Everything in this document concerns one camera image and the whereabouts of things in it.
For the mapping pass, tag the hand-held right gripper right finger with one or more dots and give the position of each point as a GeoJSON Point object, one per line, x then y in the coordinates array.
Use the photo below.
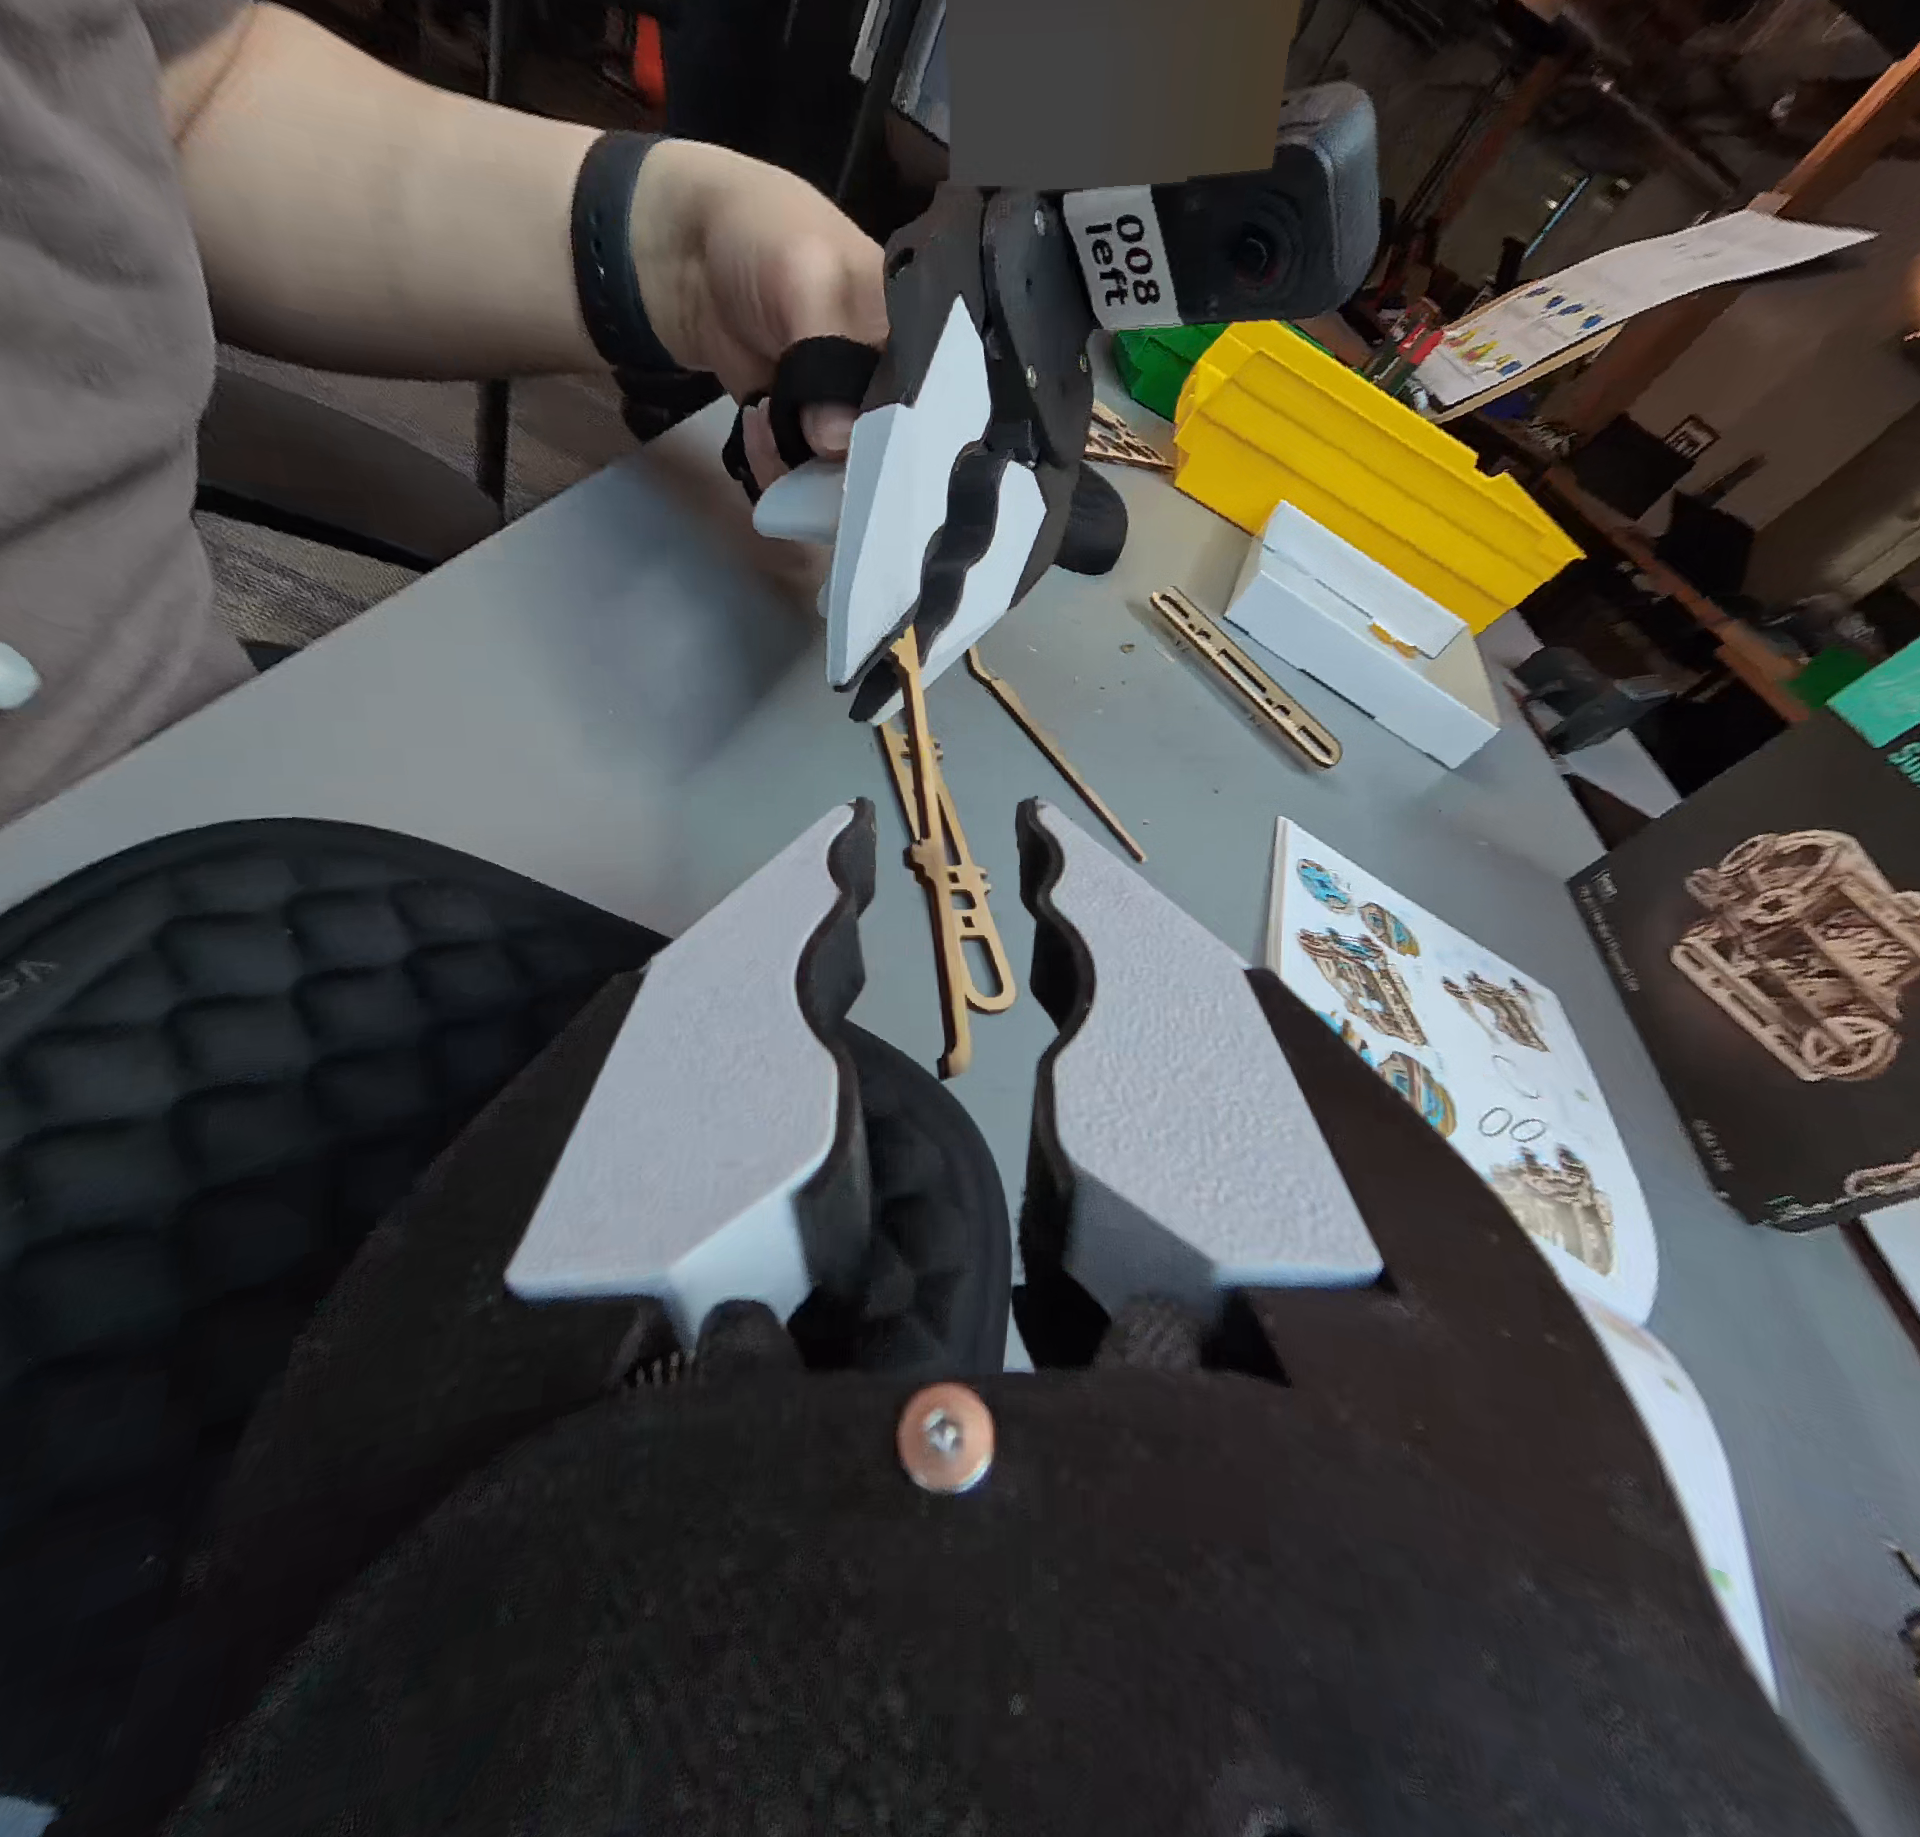
{"type": "Point", "coordinates": [1187, 1117]}

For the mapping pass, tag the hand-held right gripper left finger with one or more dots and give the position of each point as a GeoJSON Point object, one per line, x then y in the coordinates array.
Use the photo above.
{"type": "Point", "coordinates": [691, 1103]}

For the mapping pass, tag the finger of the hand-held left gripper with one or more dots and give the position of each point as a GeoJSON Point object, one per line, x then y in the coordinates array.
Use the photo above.
{"type": "Point", "coordinates": [901, 518]}
{"type": "Point", "coordinates": [1009, 532]}

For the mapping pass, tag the thin hooked wooden strip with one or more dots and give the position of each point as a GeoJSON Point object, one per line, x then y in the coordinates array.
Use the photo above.
{"type": "Point", "coordinates": [953, 1034]}

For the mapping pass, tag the slotted wooden part with loop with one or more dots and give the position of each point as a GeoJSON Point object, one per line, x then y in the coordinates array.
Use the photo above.
{"type": "Point", "coordinates": [962, 902]}

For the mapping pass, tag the person's left forearm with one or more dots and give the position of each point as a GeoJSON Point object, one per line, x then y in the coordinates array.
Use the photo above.
{"type": "Point", "coordinates": [376, 217]}

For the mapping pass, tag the black model kit box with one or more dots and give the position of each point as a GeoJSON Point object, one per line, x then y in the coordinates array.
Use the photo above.
{"type": "Point", "coordinates": [1787, 968]}

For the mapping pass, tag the person's left hand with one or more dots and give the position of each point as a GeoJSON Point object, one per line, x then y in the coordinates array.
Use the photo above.
{"type": "Point", "coordinates": [752, 277]}

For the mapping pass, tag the green plastic bin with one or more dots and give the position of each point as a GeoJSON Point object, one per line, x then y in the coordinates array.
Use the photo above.
{"type": "Point", "coordinates": [1163, 361]}

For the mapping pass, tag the wooden lattice part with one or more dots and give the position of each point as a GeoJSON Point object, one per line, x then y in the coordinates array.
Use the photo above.
{"type": "Point", "coordinates": [1128, 440]}

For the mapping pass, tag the tapered wooden stick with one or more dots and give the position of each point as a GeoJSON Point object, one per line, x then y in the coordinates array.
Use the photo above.
{"type": "Point", "coordinates": [1058, 765]}

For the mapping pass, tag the open instruction booklet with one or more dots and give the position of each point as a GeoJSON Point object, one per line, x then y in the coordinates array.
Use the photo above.
{"type": "Point", "coordinates": [1442, 1058]}

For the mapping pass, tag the wooden bar with holes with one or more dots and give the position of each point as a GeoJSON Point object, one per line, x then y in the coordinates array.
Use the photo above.
{"type": "Point", "coordinates": [1246, 681]}

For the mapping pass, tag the yellow plastic bin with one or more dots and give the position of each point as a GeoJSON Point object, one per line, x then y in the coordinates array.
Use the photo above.
{"type": "Point", "coordinates": [1352, 442]}

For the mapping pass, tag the white cardboard box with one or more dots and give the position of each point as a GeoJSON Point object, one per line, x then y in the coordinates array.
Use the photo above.
{"type": "Point", "coordinates": [1357, 652]}

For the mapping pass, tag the black wristband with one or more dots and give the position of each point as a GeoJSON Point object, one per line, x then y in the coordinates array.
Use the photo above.
{"type": "Point", "coordinates": [608, 262]}

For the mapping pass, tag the black padded cushion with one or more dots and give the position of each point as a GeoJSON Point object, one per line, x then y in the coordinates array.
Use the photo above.
{"type": "Point", "coordinates": [226, 998]}

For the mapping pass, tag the dark grey object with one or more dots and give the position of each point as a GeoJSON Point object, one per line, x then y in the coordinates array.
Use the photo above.
{"type": "Point", "coordinates": [1577, 698]}

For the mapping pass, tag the black office chair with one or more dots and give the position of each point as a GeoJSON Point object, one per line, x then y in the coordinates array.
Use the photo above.
{"type": "Point", "coordinates": [331, 450]}

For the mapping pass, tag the printed instruction sheet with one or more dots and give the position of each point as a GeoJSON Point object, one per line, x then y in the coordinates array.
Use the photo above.
{"type": "Point", "coordinates": [1637, 285]}

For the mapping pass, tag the wooden shelving rack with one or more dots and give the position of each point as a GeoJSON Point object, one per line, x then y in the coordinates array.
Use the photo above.
{"type": "Point", "coordinates": [1822, 158]}

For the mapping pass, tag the green box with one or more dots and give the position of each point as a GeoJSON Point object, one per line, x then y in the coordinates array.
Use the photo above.
{"type": "Point", "coordinates": [1882, 698]}

